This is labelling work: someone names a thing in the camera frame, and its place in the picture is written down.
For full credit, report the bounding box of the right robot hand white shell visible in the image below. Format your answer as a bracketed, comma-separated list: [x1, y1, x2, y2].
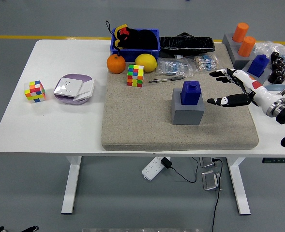
[207, 68, 280, 114]

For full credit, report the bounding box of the blue seal stamp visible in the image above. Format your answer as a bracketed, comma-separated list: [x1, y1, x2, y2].
[247, 54, 270, 78]
[180, 80, 203, 106]

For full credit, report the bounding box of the grey round-hole seal holder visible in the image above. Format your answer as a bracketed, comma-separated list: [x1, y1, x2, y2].
[221, 33, 242, 49]
[225, 43, 257, 70]

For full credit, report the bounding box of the orange cylinder seal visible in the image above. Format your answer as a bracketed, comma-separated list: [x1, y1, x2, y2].
[232, 22, 249, 42]
[238, 36, 256, 58]

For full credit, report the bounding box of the crumpled clear plastic bag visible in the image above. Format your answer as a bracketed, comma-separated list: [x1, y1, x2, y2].
[253, 40, 285, 85]

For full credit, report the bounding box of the clear bag of resistors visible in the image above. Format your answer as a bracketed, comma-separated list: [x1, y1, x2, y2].
[156, 58, 194, 78]
[185, 54, 221, 73]

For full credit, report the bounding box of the table height control panel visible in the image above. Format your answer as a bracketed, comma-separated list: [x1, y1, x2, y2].
[262, 158, 285, 164]

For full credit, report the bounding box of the black keyboard in plastic wrap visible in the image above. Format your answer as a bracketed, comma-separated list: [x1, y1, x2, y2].
[159, 32, 216, 59]

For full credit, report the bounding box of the white table leg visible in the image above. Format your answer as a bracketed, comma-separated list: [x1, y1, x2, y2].
[225, 157, 251, 216]
[61, 156, 82, 215]

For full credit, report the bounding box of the grey ballpoint pen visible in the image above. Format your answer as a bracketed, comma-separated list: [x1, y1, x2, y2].
[149, 75, 186, 84]

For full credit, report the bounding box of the yellow lemon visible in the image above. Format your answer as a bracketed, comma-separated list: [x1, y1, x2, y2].
[135, 53, 158, 73]

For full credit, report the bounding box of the black power adapter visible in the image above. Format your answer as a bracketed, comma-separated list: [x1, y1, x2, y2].
[161, 157, 173, 169]

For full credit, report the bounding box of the grey-brown mat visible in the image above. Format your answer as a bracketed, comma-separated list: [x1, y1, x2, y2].
[101, 43, 259, 152]

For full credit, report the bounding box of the colourful puzzle cube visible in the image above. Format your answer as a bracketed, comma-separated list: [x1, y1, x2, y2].
[127, 64, 145, 88]
[24, 80, 46, 104]

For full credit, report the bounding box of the black fabric pouch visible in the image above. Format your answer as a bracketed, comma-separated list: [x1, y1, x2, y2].
[126, 28, 158, 50]

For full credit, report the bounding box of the white power strip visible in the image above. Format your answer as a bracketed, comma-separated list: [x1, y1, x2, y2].
[142, 156, 171, 181]

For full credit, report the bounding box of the blue plastic bin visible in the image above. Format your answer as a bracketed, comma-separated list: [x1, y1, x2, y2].
[110, 28, 161, 62]

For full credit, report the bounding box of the orange fruit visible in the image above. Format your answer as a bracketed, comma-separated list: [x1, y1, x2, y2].
[106, 54, 127, 74]

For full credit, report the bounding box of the white socket panel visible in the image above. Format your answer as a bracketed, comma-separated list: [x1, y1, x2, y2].
[54, 77, 84, 98]

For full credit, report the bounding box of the purple plate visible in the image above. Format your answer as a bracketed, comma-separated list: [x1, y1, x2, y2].
[53, 73, 95, 106]

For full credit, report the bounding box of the metal bracket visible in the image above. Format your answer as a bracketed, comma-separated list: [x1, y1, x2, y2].
[201, 170, 222, 192]
[199, 157, 220, 168]

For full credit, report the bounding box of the long black power cable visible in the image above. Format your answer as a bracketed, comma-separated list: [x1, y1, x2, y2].
[210, 158, 223, 232]

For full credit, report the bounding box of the thin black adapter cable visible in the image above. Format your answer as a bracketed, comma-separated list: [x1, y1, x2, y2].
[170, 157, 199, 184]

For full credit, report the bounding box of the yellow black device with strap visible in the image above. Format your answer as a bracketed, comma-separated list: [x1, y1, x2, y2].
[105, 20, 131, 51]

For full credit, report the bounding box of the white switch panel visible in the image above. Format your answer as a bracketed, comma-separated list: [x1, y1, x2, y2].
[73, 79, 95, 102]

